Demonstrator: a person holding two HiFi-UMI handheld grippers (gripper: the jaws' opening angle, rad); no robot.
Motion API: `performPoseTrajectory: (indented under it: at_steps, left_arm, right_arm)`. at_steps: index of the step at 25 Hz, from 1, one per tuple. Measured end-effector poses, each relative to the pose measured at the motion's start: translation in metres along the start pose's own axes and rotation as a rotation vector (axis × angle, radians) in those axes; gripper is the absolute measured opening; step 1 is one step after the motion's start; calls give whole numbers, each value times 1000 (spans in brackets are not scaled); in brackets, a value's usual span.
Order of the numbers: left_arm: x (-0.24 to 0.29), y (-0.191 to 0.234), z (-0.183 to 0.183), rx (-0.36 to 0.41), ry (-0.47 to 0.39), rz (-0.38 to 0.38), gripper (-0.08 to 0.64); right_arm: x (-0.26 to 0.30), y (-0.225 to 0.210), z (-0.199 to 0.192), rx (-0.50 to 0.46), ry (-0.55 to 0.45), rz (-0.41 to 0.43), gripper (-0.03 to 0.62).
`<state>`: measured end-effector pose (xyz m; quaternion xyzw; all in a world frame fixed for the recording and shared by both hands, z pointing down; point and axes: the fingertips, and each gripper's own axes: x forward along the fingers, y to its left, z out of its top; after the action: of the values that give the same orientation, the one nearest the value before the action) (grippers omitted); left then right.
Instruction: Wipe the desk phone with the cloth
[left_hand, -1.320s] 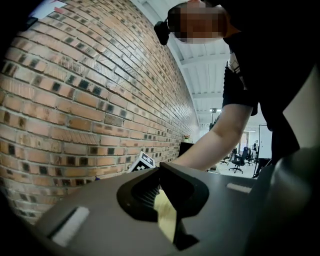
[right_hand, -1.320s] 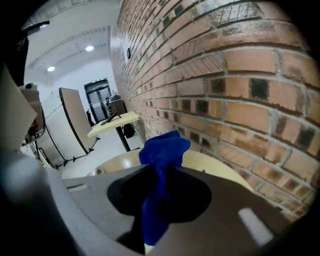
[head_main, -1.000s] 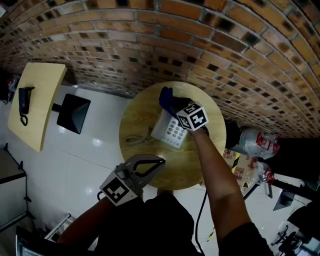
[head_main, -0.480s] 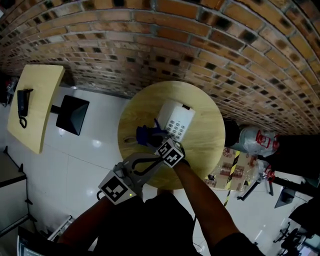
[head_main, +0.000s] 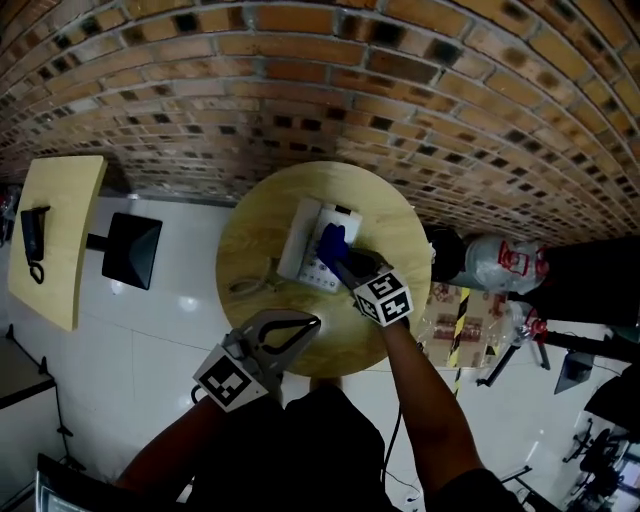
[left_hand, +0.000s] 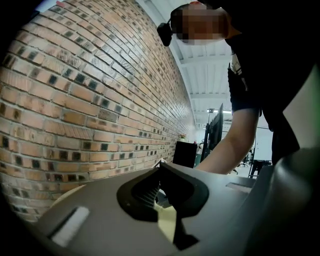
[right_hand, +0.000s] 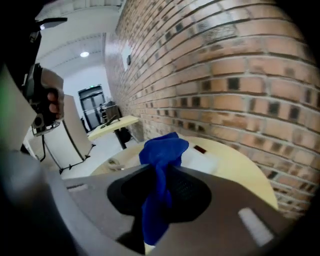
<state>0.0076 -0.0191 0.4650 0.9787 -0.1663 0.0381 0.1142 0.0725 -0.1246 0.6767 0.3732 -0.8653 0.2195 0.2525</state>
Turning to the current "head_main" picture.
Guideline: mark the person's right forearm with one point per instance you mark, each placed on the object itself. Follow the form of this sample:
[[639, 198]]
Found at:
[[430, 400]]

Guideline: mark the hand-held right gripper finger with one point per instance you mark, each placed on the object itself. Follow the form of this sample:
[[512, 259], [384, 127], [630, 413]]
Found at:
[[346, 276], [375, 261]]

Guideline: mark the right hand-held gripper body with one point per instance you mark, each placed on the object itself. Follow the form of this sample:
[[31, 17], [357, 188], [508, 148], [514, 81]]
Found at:
[[385, 300]]

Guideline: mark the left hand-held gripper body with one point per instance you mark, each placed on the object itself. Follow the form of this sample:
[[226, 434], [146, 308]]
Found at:
[[227, 382]]

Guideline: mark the black desk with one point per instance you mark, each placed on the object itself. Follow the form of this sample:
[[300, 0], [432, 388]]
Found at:
[[590, 280]]

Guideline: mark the square wooden side table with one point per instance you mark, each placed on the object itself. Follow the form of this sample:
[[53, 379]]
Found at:
[[60, 210]]

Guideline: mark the grey monitor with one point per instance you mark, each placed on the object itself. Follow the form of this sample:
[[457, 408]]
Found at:
[[572, 372]]

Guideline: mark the black metal stand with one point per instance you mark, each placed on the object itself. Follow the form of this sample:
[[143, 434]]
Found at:
[[500, 365]]

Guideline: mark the black tripod stand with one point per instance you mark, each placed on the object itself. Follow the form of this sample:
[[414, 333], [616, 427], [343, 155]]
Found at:
[[63, 430]]

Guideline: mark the black office chair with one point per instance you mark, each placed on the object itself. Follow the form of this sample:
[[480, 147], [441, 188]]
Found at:
[[600, 445]]

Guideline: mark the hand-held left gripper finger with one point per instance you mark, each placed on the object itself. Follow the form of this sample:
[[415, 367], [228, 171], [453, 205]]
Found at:
[[290, 356], [280, 316]]

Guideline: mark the yellow black hazard tape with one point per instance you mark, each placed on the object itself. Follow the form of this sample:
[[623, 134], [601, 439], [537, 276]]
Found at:
[[459, 325]]

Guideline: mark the person's black shirt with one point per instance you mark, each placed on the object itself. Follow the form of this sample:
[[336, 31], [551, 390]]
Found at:
[[310, 450]]

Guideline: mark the black laptop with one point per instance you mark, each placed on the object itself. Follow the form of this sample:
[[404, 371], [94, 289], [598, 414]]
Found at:
[[55, 487]]

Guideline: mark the large red-printed plastic bag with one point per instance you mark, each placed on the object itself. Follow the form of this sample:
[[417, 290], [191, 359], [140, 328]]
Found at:
[[487, 262]]

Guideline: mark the blue cloth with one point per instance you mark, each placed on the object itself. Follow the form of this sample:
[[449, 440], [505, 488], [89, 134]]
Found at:
[[332, 245]]

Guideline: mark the grey desk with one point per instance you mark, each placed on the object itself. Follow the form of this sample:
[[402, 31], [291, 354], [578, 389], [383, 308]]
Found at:
[[20, 372]]

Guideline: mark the small red-printed plastic bag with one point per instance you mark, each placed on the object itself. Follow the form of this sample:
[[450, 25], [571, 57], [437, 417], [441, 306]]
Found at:
[[520, 312]]

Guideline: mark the black waste bin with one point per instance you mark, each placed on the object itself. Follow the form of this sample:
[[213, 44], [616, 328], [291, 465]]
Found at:
[[446, 257]]

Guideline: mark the white box with screws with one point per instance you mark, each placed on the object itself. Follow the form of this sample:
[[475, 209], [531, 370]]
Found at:
[[320, 272]]

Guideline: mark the person's left forearm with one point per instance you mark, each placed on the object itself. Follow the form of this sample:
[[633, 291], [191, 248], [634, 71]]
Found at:
[[165, 450]]

